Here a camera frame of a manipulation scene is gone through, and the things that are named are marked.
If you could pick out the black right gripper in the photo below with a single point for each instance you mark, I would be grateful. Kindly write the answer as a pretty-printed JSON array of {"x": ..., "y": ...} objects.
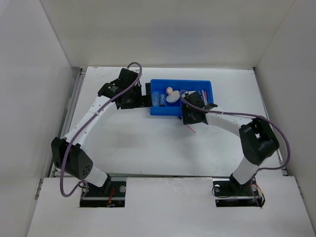
[{"x": 185, "y": 118}]

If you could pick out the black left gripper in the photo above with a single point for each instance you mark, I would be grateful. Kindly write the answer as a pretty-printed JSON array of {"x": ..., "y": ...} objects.
[{"x": 143, "y": 101}]

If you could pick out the beige concealer tube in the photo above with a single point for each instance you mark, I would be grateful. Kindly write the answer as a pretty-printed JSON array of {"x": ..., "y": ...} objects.
[{"x": 204, "y": 97}]

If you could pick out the round beige powder puff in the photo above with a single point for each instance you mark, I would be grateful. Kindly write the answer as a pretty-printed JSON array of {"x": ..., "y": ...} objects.
[{"x": 173, "y": 97}]

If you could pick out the clear bottle with black cap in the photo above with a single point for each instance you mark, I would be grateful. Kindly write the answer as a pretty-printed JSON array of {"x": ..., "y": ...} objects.
[{"x": 162, "y": 100}]

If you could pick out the beige makeup sponge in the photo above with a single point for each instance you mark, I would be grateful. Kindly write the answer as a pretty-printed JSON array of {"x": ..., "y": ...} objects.
[{"x": 169, "y": 90}]

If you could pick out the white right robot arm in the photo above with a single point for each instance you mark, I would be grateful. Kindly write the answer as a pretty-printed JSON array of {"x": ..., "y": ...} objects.
[{"x": 258, "y": 140}]

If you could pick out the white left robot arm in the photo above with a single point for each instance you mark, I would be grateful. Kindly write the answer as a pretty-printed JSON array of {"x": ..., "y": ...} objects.
[{"x": 70, "y": 153}]

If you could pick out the blue plastic organizer tray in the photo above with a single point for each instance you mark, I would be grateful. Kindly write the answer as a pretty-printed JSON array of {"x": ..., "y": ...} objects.
[{"x": 174, "y": 109}]

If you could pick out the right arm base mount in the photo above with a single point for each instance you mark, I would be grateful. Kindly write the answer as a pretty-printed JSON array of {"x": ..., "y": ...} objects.
[{"x": 229, "y": 193}]

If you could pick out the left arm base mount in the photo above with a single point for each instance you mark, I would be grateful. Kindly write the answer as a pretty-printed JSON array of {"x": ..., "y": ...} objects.
[{"x": 112, "y": 196}]

